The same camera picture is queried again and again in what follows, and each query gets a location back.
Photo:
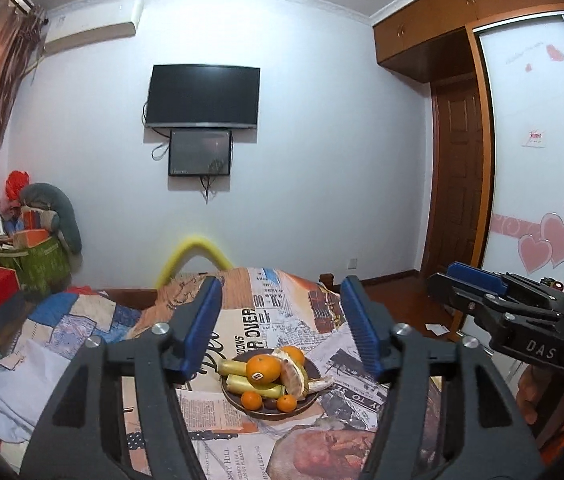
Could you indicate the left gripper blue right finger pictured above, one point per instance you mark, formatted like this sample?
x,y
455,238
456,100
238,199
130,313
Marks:
x,y
394,354

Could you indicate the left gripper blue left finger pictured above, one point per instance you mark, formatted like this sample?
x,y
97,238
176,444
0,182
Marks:
x,y
169,354

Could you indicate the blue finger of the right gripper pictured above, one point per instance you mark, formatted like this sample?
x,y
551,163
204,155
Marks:
x,y
479,278
469,298

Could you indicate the banana piece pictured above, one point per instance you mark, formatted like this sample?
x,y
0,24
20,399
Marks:
x,y
238,385
231,367

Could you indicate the small mandarin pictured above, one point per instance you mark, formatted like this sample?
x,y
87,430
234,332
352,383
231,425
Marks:
x,y
286,403
251,401

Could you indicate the large orange with sticker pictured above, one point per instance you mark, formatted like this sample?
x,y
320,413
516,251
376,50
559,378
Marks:
x,y
295,354

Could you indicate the pomelo wedge front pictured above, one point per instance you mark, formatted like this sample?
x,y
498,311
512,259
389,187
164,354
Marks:
x,y
293,377

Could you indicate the pomelo wedge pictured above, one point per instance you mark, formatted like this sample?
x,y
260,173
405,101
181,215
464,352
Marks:
x,y
317,385
293,377

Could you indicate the right hand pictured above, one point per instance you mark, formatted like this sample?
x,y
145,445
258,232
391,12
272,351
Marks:
x,y
529,389

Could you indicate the brown wooden door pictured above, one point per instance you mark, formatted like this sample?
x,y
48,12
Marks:
x,y
457,176

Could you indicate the newspaper print tablecloth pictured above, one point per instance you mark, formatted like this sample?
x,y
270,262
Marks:
x,y
269,309

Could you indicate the dark purple plate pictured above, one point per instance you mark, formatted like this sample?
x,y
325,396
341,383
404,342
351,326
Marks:
x,y
234,399

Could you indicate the dark red date left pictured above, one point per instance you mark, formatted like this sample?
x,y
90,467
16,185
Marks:
x,y
269,404

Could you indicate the patchwork blue quilt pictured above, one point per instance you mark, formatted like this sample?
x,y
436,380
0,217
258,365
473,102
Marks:
x,y
64,321

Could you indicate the green storage box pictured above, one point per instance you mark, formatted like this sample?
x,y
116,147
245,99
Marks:
x,y
41,270

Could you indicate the grey plush toy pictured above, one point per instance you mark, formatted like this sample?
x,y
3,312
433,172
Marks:
x,y
47,197

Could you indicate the white sliding wardrobe door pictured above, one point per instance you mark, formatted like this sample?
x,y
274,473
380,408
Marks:
x,y
524,61

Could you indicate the red plastic bag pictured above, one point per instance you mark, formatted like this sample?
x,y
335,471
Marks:
x,y
14,183

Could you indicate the wooden overhead cabinet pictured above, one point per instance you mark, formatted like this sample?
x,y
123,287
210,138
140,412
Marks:
x,y
428,39

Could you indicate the white air conditioner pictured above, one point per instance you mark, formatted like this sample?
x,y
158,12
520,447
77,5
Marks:
x,y
106,21

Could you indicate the small black wall monitor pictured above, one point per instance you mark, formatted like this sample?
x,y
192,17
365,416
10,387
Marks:
x,y
199,153

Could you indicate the black wall television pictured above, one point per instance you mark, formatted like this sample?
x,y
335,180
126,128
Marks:
x,y
202,95

